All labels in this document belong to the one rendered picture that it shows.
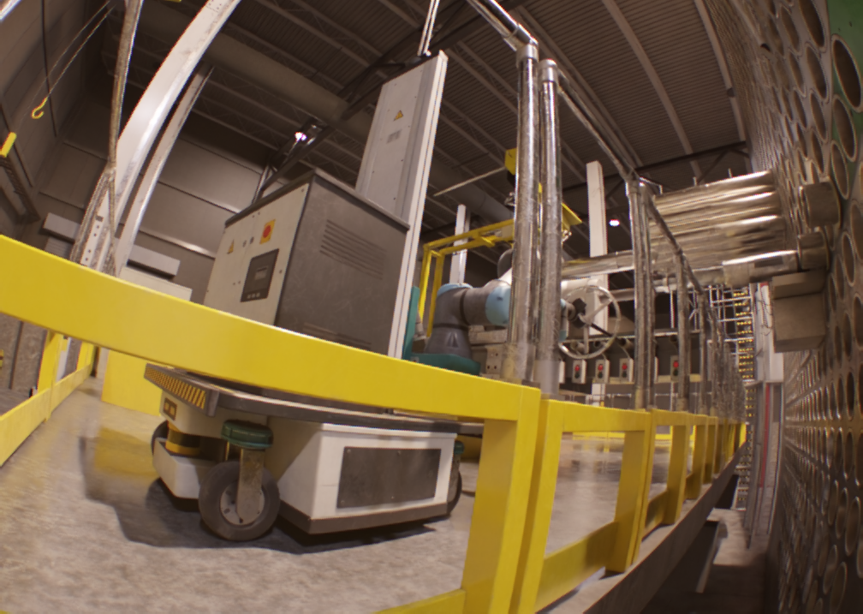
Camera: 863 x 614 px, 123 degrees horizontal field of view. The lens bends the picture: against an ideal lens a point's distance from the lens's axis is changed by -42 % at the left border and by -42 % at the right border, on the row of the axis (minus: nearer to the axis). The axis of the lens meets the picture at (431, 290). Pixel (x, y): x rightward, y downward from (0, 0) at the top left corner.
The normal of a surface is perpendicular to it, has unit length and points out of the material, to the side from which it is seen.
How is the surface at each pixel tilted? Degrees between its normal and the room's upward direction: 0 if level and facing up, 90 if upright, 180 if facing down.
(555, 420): 90
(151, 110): 90
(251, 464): 90
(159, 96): 90
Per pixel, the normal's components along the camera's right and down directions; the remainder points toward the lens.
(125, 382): 0.48, -0.19
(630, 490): -0.71, -0.29
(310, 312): 0.77, -0.08
